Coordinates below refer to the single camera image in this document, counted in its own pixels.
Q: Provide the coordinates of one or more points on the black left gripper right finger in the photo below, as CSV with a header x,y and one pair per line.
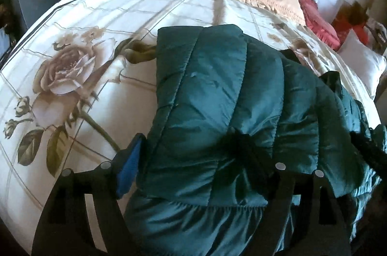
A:
x,y
302,216

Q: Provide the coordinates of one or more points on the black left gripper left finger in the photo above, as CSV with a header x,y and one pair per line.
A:
x,y
82,214

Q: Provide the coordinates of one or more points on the dark green puffer jacket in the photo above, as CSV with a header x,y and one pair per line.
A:
x,y
228,107

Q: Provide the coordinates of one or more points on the red clothes pile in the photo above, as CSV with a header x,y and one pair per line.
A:
x,y
351,17

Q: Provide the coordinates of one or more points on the white pillow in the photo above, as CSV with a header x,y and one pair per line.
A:
x,y
368,65

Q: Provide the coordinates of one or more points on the floral cream bed quilt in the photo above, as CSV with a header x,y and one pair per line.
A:
x,y
82,82

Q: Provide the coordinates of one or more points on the red frilled pillow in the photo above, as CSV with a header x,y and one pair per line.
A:
x,y
321,28

